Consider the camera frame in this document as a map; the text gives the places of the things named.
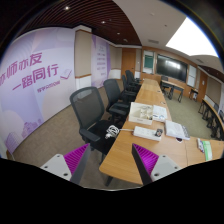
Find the black wall display screen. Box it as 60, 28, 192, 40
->
156, 54, 188, 82

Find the white power strip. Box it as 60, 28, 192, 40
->
133, 126, 161, 141

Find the nearest black mesh chair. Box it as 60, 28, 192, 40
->
70, 87, 115, 155

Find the black office chair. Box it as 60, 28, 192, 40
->
103, 79, 130, 124
125, 70, 141, 92
122, 76, 138, 102

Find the white flat box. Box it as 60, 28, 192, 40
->
165, 120, 190, 140

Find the long wooden conference table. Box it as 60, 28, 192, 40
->
98, 77, 224, 186

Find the white booklet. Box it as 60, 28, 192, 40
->
153, 105, 167, 122

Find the right side wooden table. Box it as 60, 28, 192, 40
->
198, 99, 224, 141

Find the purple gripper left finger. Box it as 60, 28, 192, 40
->
41, 143, 91, 184

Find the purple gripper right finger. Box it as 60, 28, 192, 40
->
132, 144, 181, 185

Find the purple printed wall banner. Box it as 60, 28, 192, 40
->
0, 27, 76, 152

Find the small desk with black legs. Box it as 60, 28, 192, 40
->
161, 80, 184, 103

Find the green white packet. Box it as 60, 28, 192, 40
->
202, 141, 212, 161

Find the white coiled cable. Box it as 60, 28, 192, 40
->
104, 124, 135, 140

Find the white open box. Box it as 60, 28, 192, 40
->
129, 102, 153, 125

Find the black charger plug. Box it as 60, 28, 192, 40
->
155, 129, 163, 137

